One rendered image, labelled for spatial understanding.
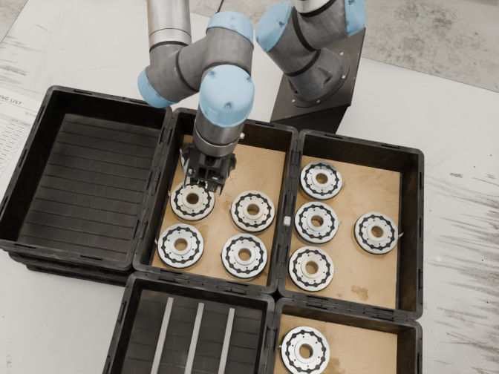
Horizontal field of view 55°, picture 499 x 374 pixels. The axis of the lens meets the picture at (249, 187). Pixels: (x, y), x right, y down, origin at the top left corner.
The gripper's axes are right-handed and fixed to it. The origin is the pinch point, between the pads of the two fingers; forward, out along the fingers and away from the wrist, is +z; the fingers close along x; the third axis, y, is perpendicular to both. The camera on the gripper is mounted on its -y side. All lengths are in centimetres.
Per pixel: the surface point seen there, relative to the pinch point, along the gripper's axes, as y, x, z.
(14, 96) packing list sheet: -27, -58, 38
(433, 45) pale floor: -142, 101, 88
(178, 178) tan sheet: -5.6, -5.8, 18.0
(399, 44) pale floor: -139, 84, 91
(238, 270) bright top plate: 14.7, 12.1, 12.8
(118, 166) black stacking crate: -5.8, -20.6, 20.0
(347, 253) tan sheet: 5.3, 36.5, 12.6
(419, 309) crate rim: 17, 49, 1
